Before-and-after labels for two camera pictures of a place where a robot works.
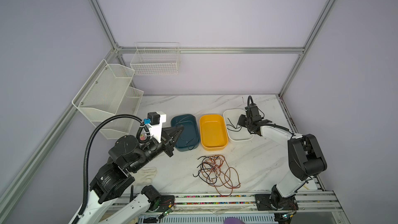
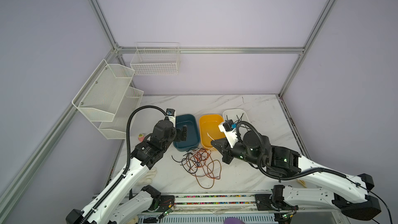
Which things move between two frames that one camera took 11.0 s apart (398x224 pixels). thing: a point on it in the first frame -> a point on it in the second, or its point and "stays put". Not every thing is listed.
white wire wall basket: [156, 58] stays put
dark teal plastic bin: [189, 138] stays put
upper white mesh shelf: [101, 96] stays put
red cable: [215, 169] -> [202, 166]
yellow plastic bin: [213, 131] stays put
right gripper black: [241, 119] -> [223, 143]
